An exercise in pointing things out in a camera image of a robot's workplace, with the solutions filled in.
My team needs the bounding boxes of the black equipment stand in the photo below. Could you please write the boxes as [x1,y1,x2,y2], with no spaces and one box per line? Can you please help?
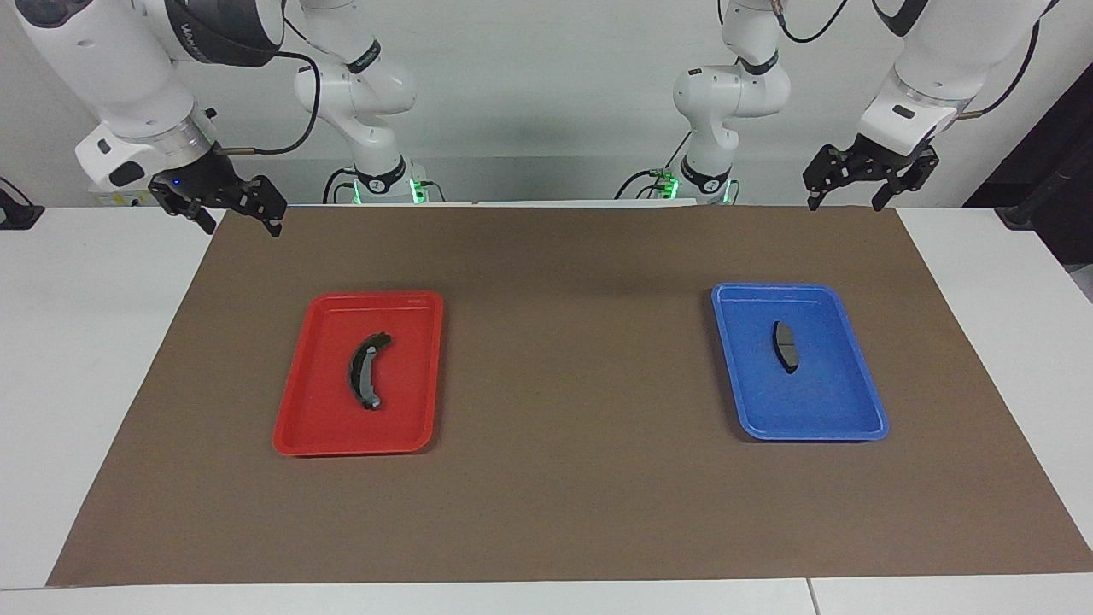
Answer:
[963,64,1093,267]

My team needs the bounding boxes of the long curved brake pad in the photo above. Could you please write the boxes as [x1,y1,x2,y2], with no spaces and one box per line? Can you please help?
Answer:
[346,331,394,411]

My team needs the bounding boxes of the small dark brake pad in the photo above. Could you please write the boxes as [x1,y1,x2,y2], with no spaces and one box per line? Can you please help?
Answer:
[772,319,801,376]

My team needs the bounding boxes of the brown table mat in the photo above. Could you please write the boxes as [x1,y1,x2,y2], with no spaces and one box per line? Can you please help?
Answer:
[47,205,1093,587]

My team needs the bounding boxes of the black base cable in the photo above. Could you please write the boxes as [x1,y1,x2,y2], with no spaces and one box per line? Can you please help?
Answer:
[615,137,694,200]
[322,167,359,204]

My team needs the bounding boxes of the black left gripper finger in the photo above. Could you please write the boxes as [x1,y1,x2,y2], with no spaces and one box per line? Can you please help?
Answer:
[803,145,846,211]
[871,147,940,211]

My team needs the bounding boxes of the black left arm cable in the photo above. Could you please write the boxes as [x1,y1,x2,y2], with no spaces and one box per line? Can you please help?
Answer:
[769,0,1044,120]

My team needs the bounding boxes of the black table clamp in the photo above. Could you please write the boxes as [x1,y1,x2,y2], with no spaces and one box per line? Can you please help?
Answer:
[0,178,44,230]

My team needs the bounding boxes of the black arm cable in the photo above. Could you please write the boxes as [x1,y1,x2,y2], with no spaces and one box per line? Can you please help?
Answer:
[213,47,322,156]
[769,0,1044,120]

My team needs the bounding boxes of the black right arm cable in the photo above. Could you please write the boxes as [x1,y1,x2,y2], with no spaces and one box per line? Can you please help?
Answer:
[213,47,322,156]

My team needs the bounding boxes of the red plastic tray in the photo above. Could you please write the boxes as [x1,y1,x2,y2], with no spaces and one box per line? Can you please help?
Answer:
[272,290,445,457]

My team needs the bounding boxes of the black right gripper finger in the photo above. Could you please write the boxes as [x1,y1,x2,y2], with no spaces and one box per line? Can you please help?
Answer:
[243,175,288,238]
[162,198,219,235]

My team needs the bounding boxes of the blue plastic tray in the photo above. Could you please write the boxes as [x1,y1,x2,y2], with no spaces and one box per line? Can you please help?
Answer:
[711,283,890,442]

